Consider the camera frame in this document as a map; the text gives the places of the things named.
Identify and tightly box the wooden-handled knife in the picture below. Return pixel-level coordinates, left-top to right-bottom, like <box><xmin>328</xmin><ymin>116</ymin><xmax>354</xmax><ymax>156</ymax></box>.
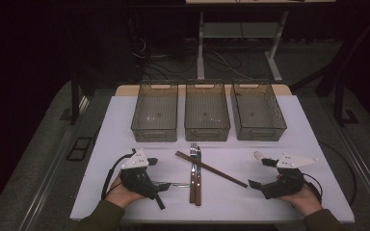
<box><xmin>195</xmin><ymin>145</ymin><xmax>203</xmax><ymax>207</ymax></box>

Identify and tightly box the white metal desk frame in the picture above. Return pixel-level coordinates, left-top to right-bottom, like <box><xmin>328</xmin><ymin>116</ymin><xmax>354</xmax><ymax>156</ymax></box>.
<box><xmin>185</xmin><ymin>0</ymin><xmax>336</xmax><ymax>83</ymax></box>

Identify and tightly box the wooden-handled fork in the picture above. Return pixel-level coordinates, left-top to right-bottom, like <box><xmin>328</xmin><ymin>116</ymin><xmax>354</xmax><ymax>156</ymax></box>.
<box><xmin>189</xmin><ymin>142</ymin><xmax>198</xmax><ymax>204</ymax></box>

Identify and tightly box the metal spoon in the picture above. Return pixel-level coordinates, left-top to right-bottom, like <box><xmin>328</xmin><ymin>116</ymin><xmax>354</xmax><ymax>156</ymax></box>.
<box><xmin>152</xmin><ymin>181</ymin><xmax>191</xmax><ymax>188</ymax></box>

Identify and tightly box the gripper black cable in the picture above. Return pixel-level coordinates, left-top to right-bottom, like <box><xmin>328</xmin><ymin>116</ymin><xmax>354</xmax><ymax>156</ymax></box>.
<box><xmin>100</xmin><ymin>147</ymin><xmax>138</xmax><ymax>200</ymax></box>
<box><xmin>302</xmin><ymin>172</ymin><xmax>324</xmax><ymax>204</ymax></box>

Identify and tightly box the person's left hand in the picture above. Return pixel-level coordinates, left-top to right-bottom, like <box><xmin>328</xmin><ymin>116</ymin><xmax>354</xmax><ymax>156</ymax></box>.
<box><xmin>105</xmin><ymin>175</ymin><xmax>145</xmax><ymax>210</ymax></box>

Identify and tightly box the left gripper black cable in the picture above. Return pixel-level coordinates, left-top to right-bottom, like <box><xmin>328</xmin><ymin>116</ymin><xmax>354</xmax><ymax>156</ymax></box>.
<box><xmin>100</xmin><ymin>147</ymin><xmax>138</xmax><ymax>200</ymax></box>

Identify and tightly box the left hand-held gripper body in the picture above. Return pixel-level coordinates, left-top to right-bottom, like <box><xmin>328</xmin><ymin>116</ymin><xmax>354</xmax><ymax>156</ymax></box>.
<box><xmin>119</xmin><ymin>148</ymin><xmax>167</xmax><ymax>211</ymax></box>

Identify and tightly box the black stand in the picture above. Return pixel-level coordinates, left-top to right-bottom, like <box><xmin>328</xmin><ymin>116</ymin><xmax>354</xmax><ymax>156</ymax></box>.
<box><xmin>69</xmin><ymin>71</ymin><xmax>94</xmax><ymax>126</ymax></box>
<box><xmin>332</xmin><ymin>76</ymin><xmax>360</xmax><ymax>128</ymax></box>

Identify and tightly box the smoky clear plastic bin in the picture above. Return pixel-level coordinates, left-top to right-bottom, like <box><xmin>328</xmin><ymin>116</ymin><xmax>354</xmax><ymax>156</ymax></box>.
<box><xmin>130</xmin><ymin>80</ymin><xmax>179</xmax><ymax>142</ymax></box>
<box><xmin>184</xmin><ymin>79</ymin><xmax>231</xmax><ymax>142</ymax></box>
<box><xmin>230</xmin><ymin>79</ymin><xmax>287</xmax><ymax>142</ymax></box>

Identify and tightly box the tangle of floor cables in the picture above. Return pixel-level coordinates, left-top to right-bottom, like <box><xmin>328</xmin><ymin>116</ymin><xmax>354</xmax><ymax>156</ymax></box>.
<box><xmin>131</xmin><ymin>37</ymin><xmax>254</xmax><ymax>82</ymax></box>

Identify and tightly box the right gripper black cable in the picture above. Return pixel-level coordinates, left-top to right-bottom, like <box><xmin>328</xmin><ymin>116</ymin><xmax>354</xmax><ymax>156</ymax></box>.
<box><xmin>302</xmin><ymin>172</ymin><xmax>324</xmax><ymax>204</ymax></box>

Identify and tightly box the black floor outlet frame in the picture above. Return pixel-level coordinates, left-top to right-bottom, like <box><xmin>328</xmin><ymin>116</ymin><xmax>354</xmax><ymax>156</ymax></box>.
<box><xmin>66</xmin><ymin>137</ymin><xmax>93</xmax><ymax>162</ymax></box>

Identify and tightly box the black floor cable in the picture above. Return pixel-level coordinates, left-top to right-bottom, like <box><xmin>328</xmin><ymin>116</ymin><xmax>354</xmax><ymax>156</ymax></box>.
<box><xmin>317</xmin><ymin>140</ymin><xmax>358</xmax><ymax>206</ymax></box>

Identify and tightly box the white table cover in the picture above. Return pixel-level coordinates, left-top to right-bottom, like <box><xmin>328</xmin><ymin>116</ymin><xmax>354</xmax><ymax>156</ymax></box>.
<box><xmin>69</xmin><ymin>94</ymin><xmax>356</xmax><ymax>224</ymax></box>

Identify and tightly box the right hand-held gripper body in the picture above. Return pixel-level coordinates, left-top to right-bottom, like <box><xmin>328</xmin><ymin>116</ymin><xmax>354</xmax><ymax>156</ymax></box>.
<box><xmin>260</xmin><ymin>152</ymin><xmax>320</xmax><ymax>200</ymax></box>

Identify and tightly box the person's right hand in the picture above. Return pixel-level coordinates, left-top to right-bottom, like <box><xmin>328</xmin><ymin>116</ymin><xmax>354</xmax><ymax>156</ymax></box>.
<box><xmin>277</xmin><ymin>182</ymin><xmax>324</xmax><ymax>217</ymax></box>

